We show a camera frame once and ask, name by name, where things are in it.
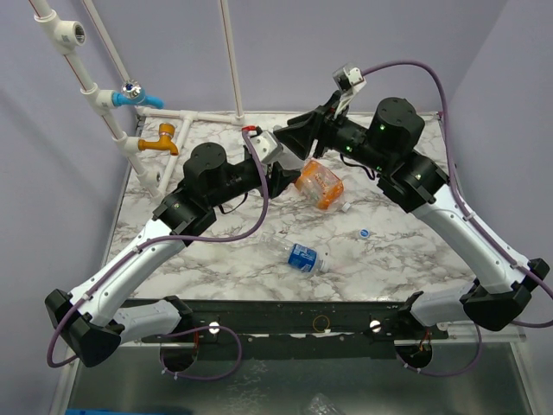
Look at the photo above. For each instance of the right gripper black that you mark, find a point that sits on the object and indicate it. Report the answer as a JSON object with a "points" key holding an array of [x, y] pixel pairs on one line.
{"points": [[322, 133]]}

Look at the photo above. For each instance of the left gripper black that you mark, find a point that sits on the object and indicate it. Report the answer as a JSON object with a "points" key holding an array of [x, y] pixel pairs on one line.
{"points": [[280, 178]]}

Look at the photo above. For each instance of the clear bottle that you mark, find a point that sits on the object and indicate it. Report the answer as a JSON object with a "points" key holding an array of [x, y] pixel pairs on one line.
{"points": [[290, 161]]}

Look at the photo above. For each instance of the blue label water bottle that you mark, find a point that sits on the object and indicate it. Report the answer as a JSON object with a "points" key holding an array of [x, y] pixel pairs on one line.
{"points": [[296, 256]]}

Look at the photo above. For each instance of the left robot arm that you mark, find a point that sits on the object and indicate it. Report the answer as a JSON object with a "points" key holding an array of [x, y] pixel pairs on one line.
{"points": [[91, 318]]}

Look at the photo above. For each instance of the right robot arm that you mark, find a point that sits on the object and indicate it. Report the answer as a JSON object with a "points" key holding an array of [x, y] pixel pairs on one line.
{"points": [[504, 278]]}

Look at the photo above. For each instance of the orange plastic jar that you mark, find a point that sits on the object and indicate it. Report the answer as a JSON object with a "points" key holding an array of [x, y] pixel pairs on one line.
{"points": [[321, 186]]}

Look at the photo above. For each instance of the orange faucet valve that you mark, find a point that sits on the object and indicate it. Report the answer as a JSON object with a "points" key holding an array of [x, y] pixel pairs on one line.
{"points": [[166, 132]]}

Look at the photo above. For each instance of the blue faucet valve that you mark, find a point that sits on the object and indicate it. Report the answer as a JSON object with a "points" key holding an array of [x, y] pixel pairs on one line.
{"points": [[132, 93]]}

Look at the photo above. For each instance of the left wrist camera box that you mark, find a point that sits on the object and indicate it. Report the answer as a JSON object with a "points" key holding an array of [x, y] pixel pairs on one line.
{"points": [[267, 147]]}

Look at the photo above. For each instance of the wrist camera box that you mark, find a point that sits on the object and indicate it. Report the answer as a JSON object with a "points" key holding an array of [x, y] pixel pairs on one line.
{"points": [[267, 147], [347, 77]]}

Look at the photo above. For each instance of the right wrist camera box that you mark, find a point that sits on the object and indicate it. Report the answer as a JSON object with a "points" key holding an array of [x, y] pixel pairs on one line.
{"points": [[347, 77]]}

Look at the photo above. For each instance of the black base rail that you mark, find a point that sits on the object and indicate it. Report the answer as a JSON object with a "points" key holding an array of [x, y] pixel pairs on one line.
{"points": [[290, 330]]}

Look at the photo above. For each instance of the white pvc pipe frame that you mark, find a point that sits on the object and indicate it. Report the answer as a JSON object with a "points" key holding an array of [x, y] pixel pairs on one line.
{"points": [[66, 36]]}

